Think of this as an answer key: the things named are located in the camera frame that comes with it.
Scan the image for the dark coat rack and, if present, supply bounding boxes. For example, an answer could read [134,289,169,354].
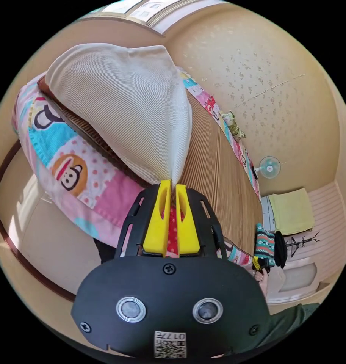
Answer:
[286,230,321,258]

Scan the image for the bed with printed sheet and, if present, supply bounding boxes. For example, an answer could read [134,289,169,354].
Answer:
[11,64,265,267]

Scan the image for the teal patterned knitted garment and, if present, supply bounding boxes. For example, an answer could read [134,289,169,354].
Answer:
[254,223,276,267]

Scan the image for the white cupboard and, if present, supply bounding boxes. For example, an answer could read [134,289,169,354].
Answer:
[260,195,277,231]

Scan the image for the yellow cloth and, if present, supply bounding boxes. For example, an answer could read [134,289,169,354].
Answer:
[268,187,316,236]

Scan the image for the person's body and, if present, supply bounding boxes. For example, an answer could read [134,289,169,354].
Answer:
[224,302,321,358]

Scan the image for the person's right hand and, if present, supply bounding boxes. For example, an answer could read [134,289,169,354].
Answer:
[254,270,269,298]

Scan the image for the white and teal fan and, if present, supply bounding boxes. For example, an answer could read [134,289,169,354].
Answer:
[253,155,282,180]

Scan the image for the black hat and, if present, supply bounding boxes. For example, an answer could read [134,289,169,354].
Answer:
[274,231,288,270]

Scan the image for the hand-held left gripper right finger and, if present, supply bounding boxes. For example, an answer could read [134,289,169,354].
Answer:
[175,184,200,254]

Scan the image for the white pants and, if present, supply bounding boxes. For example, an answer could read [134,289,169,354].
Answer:
[44,42,194,186]

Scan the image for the window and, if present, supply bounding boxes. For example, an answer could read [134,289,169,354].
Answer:
[98,0,165,28]

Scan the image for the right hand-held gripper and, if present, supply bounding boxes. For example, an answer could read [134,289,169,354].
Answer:
[252,256,272,276]

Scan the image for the green patterned cushion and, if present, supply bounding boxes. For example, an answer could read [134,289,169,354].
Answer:
[220,110,246,142]

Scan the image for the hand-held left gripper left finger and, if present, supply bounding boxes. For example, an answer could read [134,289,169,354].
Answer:
[142,179,172,254]

